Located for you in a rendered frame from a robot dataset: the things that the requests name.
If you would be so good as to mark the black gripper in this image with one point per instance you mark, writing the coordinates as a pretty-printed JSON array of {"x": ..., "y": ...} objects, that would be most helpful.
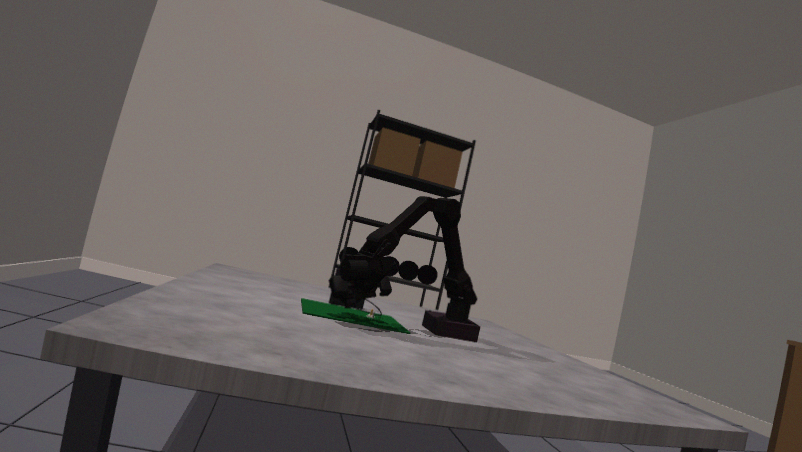
[{"x": 363, "y": 288}]

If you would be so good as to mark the black connector plug with cable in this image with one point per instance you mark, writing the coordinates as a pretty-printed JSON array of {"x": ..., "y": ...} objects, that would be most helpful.
[{"x": 352, "y": 303}]

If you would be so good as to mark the black cooling fan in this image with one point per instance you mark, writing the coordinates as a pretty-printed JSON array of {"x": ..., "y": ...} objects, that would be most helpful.
[{"x": 359, "y": 303}]

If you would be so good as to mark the green circuit board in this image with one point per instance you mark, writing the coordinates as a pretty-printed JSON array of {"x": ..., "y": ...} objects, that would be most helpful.
[{"x": 351, "y": 315}]

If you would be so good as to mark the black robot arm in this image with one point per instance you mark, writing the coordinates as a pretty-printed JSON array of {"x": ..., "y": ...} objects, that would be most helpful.
[{"x": 383, "y": 241}]

